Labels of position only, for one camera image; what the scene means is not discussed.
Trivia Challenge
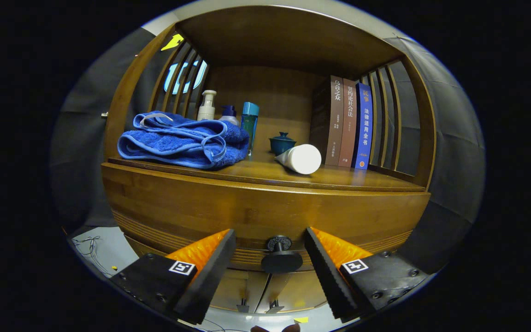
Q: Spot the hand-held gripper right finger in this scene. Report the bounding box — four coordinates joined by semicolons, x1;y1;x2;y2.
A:
303;226;432;323

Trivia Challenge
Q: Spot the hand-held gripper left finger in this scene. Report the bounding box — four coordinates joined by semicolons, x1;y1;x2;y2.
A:
109;228;237;326

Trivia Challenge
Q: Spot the wooden drawer with black knob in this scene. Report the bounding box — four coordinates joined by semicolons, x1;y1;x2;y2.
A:
101;162;432;275

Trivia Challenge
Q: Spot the white tube green band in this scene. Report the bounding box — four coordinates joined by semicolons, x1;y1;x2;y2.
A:
275;144;322;175

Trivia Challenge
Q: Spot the wooden cabinet door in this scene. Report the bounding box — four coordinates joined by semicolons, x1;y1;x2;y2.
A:
255;271;328;314
210;269;270;313

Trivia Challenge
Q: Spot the wooden countertop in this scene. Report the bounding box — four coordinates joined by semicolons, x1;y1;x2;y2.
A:
109;152;427;193

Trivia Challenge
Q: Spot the wooden cabinet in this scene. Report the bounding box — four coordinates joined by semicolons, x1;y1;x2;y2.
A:
101;5;437;314

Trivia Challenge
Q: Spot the folded blue towel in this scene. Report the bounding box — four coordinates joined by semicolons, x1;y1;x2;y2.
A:
117;111;250;170

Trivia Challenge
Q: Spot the blue lidded teacup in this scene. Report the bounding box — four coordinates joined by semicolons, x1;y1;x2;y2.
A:
269;132;297;156

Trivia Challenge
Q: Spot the brown book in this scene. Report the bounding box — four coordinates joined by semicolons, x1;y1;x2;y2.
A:
338;78;357;168
309;75;344;166

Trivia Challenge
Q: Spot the blue book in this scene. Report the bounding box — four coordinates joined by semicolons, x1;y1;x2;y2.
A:
352;83;373;170

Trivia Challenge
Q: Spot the clear bottle teal cap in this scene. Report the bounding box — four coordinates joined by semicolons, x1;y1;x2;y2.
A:
241;102;260;157

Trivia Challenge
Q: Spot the white lotion bottle blue cap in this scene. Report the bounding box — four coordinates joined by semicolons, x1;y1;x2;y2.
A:
218;105;240;126

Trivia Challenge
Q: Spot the white pump bottle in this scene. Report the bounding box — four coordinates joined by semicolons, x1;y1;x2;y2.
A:
197;90;217;121

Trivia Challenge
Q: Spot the floor cable bundle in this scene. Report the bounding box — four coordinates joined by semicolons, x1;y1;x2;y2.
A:
72;235;114;277

